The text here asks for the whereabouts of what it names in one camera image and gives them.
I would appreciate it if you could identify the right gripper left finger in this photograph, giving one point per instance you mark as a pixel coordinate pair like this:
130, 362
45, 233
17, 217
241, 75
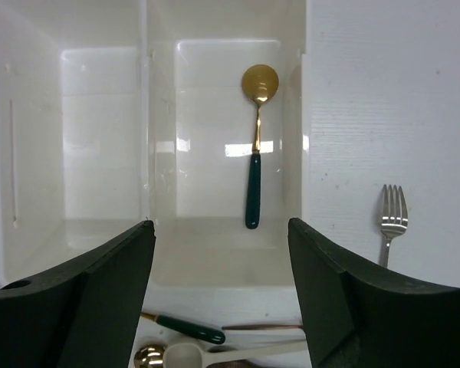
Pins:
83, 312

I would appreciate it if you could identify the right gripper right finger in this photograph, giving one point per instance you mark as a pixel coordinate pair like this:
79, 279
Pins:
356, 313

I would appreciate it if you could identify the slim silver fork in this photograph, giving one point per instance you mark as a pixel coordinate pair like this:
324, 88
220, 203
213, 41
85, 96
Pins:
394, 218

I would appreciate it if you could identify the gold spoon green handle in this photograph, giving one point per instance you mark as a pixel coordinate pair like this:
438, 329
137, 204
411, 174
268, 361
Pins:
151, 355
259, 84

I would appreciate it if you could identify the small copper spoon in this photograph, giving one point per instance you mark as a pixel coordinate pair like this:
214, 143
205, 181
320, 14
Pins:
249, 327

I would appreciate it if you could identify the white measuring scoop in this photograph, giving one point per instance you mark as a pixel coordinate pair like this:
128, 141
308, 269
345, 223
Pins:
222, 354

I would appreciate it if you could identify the right white plastic bin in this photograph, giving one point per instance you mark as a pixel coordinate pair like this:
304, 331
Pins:
201, 130

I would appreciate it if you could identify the white plastic bin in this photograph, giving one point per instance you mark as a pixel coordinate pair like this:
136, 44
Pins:
201, 130
74, 140

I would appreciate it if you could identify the left white plastic bin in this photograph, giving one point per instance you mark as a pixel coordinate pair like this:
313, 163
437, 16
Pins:
74, 140

